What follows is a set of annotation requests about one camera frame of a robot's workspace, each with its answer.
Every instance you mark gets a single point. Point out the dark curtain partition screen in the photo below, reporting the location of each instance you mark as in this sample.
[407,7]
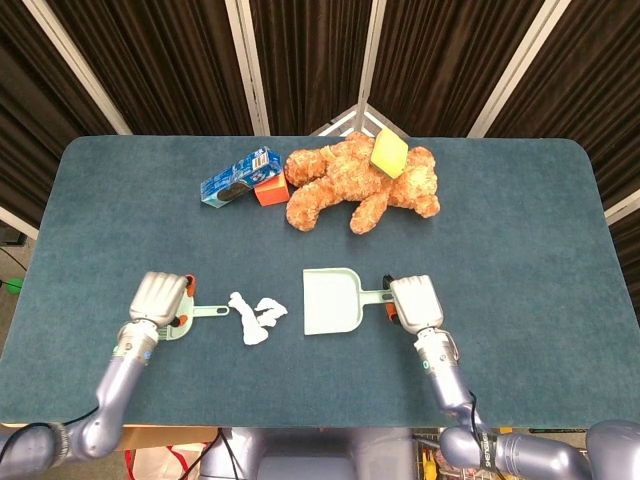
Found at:
[450,65]
[600,100]
[30,100]
[310,60]
[165,65]

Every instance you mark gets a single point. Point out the teal felt table cover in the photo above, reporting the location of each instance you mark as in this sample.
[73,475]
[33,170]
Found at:
[320,385]

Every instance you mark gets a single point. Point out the small white paper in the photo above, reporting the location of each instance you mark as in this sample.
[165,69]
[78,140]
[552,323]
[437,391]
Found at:
[270,312]

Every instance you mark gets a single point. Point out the orange cube block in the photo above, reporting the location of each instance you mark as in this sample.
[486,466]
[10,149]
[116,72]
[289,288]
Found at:
[272,193]

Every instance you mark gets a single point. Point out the grey robot torso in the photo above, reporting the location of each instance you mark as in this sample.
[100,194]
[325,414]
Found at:
[310,455]

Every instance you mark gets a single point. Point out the blue cookie box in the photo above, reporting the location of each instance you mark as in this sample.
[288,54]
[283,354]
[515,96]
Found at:
[235,180]

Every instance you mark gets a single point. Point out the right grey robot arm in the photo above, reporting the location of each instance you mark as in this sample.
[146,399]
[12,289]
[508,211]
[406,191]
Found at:
[450,385]

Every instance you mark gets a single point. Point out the yellow green sponge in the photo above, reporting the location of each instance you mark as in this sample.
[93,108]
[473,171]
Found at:
[390,152]

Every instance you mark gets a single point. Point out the mint green hand brush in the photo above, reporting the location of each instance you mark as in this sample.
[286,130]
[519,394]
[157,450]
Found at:
[210,311]

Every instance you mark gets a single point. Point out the brown teddy bear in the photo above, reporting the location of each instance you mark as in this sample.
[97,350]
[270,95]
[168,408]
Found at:
[340,185]

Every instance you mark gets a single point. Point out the mint green dustpan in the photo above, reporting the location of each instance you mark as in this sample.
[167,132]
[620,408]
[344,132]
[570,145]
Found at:
[330,305]

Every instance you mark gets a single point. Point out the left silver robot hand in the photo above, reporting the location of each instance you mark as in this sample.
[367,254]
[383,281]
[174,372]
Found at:
[155,297]

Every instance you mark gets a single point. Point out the red white bag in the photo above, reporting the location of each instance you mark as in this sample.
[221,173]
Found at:
[160,462]

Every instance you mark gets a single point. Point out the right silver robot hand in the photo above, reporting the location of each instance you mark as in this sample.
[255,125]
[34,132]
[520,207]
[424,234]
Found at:
[415,302]

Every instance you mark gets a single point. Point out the small green object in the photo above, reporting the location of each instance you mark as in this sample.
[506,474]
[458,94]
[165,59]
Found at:
[12,284]

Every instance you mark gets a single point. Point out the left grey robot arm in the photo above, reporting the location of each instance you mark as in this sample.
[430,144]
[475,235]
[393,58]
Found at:
[117,385]

